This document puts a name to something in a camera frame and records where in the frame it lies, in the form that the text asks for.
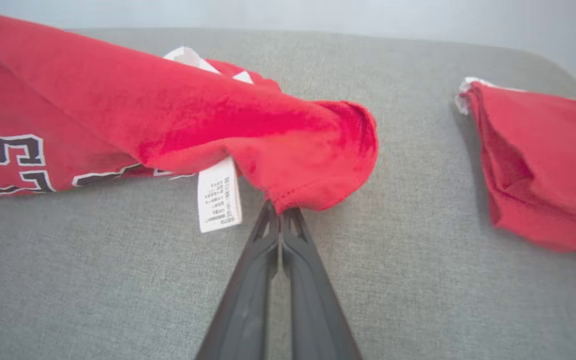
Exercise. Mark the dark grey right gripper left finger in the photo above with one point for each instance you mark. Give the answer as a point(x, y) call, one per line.
point(245, 310)

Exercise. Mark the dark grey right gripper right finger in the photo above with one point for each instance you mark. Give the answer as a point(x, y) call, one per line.
point(315, 310)

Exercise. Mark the red jersey with black letters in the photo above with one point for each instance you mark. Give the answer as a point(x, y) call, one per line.
point(118, 110)

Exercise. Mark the red shorts with white stripe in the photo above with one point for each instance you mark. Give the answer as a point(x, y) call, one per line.
point(553, 165)

